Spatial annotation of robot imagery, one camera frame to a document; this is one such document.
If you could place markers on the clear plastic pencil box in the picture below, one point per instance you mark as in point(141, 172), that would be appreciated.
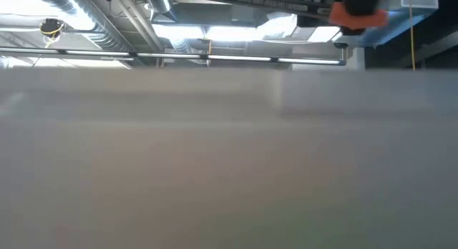
point(229, 152)

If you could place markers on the small dome security camera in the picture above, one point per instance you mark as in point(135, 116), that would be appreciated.
point(340, 45)

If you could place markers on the long ceiling light bar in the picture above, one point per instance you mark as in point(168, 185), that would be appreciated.
point(171, 56)

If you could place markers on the smooth silver round duct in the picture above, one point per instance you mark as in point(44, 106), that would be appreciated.
point(159, 2)

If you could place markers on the spiral silver air duct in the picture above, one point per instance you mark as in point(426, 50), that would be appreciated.
point(103, 34)

